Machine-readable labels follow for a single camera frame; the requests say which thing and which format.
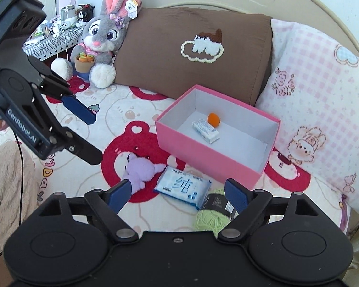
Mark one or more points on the patterned cloth side table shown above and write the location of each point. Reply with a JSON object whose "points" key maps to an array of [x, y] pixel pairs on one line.
{"points": [[48, 43]]}

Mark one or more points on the black white plush toy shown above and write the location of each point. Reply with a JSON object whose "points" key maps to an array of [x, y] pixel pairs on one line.
{"points": [[85, 13]]}

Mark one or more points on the white tissue packet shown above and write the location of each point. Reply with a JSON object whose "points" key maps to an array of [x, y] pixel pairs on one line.
{"points": [[206, 131]]}

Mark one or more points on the purple plush toy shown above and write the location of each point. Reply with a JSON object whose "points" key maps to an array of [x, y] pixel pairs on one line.
{"points": [[140, 169]]}

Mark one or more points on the beige fluffy blanket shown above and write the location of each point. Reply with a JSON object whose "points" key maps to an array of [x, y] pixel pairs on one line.
{"points": [[6, 185]]}

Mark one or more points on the orange makeup sponge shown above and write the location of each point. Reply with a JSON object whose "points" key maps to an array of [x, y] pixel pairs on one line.
{"points": [[214, 119]]}

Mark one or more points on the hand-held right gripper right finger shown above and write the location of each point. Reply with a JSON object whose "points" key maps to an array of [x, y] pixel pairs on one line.
{"points": [[236, 197]]}

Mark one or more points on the blue white wet wipes pack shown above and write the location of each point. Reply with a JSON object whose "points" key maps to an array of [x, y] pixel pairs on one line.
{"points": [[179, 188]]}

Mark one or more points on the pink cardboard box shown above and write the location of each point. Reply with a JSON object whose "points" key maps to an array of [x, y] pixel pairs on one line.
{"points": [[197, 152]]}

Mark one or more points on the green yarn ball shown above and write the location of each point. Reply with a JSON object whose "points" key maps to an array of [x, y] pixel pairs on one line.
{"points": [[209, 221]]}

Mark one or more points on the grey rabbit plush toy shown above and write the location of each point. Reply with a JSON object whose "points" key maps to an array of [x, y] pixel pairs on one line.
{"points": [[103, 33]]}

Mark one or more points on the brown pillow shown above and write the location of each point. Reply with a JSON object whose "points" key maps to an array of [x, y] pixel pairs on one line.
{"points": [[167, 74]]}

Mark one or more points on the bear printed blanket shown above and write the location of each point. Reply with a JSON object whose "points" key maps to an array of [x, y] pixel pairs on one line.
{"points": [[122, 110]]}

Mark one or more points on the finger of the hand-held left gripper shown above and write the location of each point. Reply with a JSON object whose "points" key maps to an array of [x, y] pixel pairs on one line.
{"points": [[77, 109], [86, 152]]}

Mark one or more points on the pink checked pillow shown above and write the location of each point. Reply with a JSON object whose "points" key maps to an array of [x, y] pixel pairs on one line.
{"points": [[317, 95]]}

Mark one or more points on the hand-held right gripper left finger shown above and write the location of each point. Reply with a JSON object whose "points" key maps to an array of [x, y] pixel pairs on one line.
{"points": [[121, 195]]}

